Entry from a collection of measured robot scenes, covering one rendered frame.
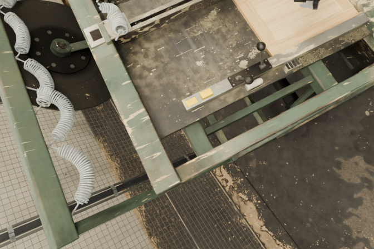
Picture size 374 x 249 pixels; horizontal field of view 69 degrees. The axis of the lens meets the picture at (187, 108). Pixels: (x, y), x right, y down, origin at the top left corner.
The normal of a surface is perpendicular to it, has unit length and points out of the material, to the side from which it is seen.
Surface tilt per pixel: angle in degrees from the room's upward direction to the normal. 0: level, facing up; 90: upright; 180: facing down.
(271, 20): 54
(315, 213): 0
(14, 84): 90
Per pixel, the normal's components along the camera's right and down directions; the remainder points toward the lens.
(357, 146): -0.73, 0.18
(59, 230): 0.51, -0.50
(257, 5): -0.01, -0.29
